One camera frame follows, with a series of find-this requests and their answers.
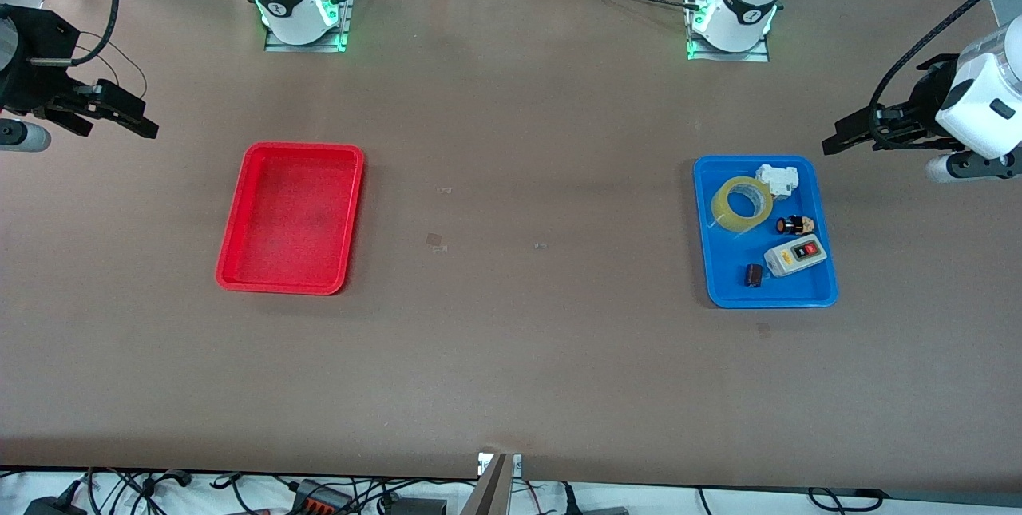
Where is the yellow clear tape roll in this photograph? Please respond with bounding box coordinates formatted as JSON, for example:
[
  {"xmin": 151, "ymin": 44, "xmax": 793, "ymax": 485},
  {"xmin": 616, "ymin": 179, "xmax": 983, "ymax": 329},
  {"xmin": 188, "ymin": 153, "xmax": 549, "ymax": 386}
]
[{"xmin": 711, "ymin": 176, "xmax": 774, "ymax": 235}]

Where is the white plastic connector block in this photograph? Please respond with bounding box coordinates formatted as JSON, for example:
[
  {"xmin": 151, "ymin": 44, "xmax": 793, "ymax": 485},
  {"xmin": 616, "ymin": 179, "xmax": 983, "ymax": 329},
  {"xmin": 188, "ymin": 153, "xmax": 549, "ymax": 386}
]
[{"xmin": 755, "ymin": 164, "xmax": 800, "ymax": 200}]

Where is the blue plastic tray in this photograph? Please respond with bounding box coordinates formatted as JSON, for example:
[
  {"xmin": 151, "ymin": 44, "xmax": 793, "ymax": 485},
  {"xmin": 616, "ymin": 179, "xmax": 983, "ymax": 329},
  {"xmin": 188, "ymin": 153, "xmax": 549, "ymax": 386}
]
[{"xmin": 692, "ymin": 154, "xmax": 839, "ymax": 310}]

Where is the red plastic tray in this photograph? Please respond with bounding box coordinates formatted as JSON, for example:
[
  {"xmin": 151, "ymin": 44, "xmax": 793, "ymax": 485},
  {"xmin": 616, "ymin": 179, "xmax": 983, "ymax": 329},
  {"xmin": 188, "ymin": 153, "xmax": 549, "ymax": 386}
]
[{"xmin": 215, "ymin": 141, "xmax": 366, "ymax": 296}]

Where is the black power adapter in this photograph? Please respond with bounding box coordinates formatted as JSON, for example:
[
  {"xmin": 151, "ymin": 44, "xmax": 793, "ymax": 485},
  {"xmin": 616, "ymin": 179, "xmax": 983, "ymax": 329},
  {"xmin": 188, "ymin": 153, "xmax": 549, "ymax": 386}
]
[{"xmin": 22, "ymin": 493, "xmax": 89, "ymax": 515}]

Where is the black and orange device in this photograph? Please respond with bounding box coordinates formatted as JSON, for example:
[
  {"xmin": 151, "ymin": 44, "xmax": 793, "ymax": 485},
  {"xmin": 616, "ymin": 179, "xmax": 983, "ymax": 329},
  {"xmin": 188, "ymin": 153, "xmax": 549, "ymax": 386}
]
[{"xmin": 289, "ymin": 480, "xmax": 354, "ymax": 515}]

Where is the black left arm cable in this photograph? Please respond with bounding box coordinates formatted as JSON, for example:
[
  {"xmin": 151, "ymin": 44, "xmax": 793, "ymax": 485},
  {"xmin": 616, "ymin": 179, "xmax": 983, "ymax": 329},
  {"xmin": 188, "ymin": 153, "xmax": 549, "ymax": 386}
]
[{"xmin": 869, "ymin": 0, "xmax": 1022, "ymax": 150}]

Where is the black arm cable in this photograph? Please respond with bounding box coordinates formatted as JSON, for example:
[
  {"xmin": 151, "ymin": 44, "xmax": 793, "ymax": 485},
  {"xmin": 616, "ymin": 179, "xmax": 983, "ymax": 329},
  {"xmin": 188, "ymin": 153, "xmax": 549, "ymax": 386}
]
[
  {"xmin": 70, "ymin": 0, "xmax": 122, "ymax": 67},
  {"xmin": 869, "ymin": 0, "xmax": 1022, "ymax": 150}
]

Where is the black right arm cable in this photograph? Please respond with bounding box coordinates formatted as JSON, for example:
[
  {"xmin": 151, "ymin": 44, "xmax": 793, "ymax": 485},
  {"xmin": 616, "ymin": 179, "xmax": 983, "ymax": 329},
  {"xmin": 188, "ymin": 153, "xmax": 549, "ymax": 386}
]
[{"xmin": 70, "ymin": 0, "xmax": 122, "ymax": 67}]

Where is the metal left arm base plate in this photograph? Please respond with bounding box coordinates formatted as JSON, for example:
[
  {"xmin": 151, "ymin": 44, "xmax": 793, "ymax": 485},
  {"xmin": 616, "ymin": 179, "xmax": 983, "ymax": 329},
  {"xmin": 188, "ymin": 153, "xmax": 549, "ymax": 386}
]
[{"xmin": 687, "ymin": 0, "xmax": 771, "ymax": 63}]

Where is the grey two-button switch box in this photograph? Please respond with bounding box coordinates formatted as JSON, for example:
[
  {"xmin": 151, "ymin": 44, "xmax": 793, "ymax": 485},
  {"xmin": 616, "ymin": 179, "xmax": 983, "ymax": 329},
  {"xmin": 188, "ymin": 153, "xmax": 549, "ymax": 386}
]
[{"xmin": 763, "ymin": 233, "xmax": 828, "ymax": 279}]

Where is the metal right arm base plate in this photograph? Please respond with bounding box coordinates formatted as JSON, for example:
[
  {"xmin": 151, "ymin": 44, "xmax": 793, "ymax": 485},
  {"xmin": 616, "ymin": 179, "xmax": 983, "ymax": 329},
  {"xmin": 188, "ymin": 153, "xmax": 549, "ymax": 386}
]
[{"xmin": 263, "ymin": 0, "xmax": 354, "ymax": 53}]

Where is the white metal bracket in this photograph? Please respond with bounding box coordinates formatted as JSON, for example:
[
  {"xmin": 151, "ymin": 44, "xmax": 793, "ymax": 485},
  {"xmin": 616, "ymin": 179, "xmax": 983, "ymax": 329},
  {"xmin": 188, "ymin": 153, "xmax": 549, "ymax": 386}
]
[{"xmin": 477, "ymin": 451, "xmax": 525, "ymax": 477}]

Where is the grey metal post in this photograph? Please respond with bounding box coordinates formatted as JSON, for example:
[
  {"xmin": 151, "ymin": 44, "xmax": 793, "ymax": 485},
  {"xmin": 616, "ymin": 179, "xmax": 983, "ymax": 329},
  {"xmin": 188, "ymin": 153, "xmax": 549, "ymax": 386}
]
[{"xmin": 459, "ymin": 455, "xmax": 512, "ymax": 515}]

